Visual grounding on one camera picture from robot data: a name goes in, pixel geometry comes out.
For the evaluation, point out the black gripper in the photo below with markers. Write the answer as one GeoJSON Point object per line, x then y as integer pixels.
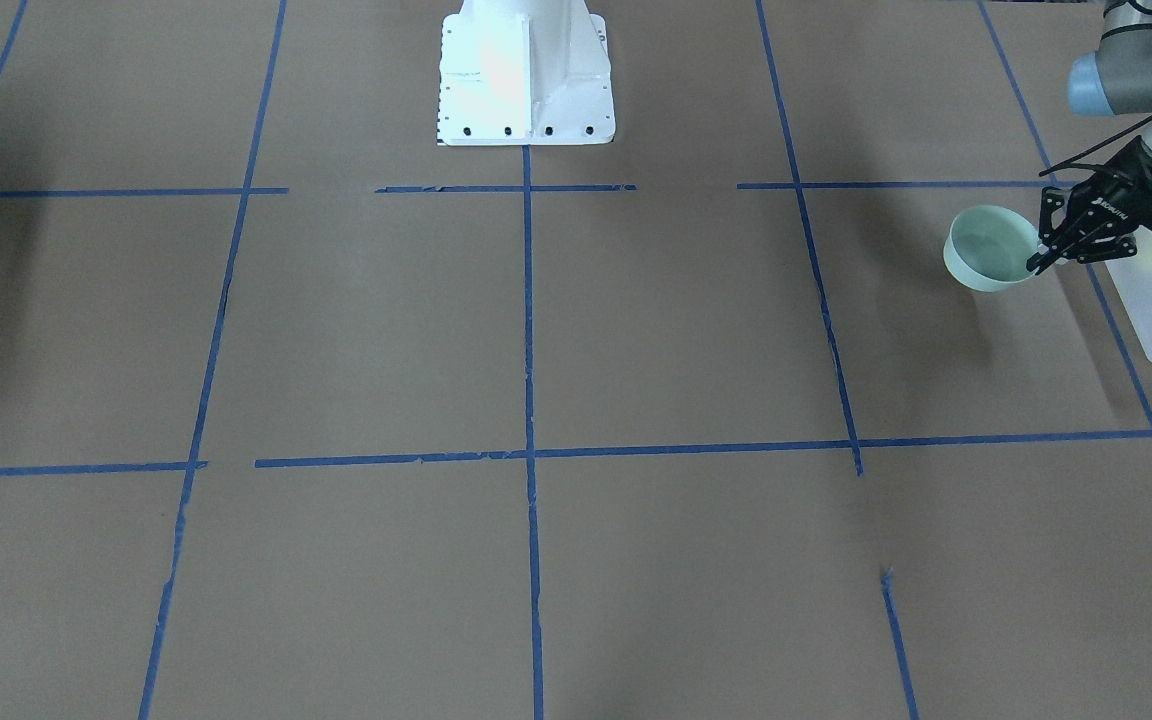
{"type": "Point", "coordinates": [1132, 197]}

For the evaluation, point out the pale green bowl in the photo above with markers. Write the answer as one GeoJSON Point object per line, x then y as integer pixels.
{"type": "Point", "coordinates": [987, 248]}

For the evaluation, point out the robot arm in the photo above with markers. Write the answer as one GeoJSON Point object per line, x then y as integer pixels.
{"type": "Point", "coordinates": [1116, 79]}

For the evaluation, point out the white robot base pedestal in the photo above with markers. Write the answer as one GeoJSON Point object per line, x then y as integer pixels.
{"type": "Point", "coordinates": [525, 73]}

